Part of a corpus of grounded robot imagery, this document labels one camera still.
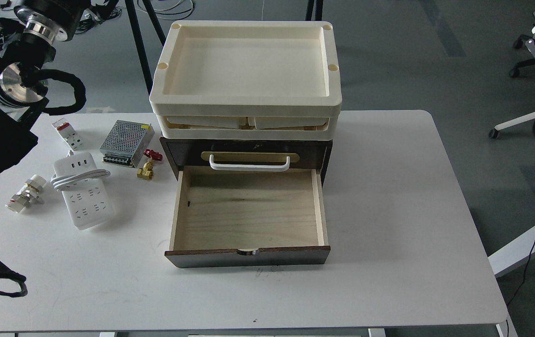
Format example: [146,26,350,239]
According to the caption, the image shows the white power strip with cable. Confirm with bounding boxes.
[50,151,116,230]

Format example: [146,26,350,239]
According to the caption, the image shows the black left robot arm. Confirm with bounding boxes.
[0,0,91,173]

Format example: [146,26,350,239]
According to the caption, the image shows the open wooden drawer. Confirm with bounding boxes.
[165,167,330,268]

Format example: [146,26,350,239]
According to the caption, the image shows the cream plastic lower tray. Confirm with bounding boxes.
[157,115,338,140]

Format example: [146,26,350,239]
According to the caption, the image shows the cream plastic tray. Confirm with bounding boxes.
[157,115,338,140]
[149,21,342,117]

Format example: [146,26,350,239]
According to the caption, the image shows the cream plastic top tray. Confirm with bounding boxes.
[149,21,342,117]

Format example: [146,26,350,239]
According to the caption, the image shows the metal mesh power supply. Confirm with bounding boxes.
[100,120,154,167]

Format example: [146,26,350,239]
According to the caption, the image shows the small white red socket adapter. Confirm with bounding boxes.
[52,118,84,151]

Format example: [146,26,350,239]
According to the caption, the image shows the white metal pipe fitting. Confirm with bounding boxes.
[5,175,47,213]

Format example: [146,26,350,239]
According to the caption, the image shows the white side table edge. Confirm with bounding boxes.
[488,225,535,278]

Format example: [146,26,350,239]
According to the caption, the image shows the white drawer handle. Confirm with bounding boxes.
[209,155,291,172]

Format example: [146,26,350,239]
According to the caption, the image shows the brass valve red handle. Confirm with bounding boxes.
[136,149,163,181]

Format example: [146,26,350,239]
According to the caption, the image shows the black floor cables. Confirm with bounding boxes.
[75,0,195,34]

